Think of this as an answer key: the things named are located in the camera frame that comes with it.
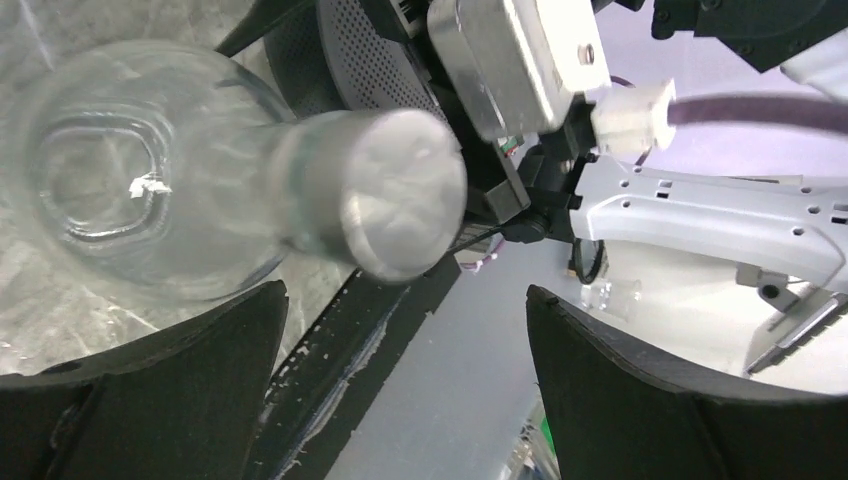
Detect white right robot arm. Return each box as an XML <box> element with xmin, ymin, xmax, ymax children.
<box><xmin>476</xmin><ymin>82</ymin><xmax>847</xmax><ymax>306</ymax></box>

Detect clear bottle red black label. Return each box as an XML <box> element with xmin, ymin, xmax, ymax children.
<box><xmin>1</xmin><ymin>40</ymin><xmax>468</xmax><ymax>304</ymax></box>

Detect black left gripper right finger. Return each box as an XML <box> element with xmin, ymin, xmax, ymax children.
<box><xmin>526</xmin><ymin>285</ymin><xmax>847</xmax><ymax>479</ymax></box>

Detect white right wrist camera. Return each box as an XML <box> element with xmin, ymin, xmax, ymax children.
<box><xmin>427</xmin><ymin>0</ymin><xmax>611</xmax><ymax>141</ymax></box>

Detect black round perforated speaker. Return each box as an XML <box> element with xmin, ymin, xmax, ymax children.
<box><xmin>264</xmin><ymin>0</ymin><xmax>445</xmax><ymax>119</ymax></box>

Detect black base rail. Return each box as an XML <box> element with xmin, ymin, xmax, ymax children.
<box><xmin>243</xmin><ymin>257</ymin><xmax>460</xmax><ymax>479</ymax></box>

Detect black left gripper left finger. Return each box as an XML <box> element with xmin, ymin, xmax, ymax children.
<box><xmin>1</xmin><ymin>281</ymin><xmax>288</xmax><ymax>479</ymax></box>

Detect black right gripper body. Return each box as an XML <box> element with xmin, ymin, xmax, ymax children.
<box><xmin>433</xmin><ymin>86</ymin><xmax>596</xmax><ymax>242</ymax></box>

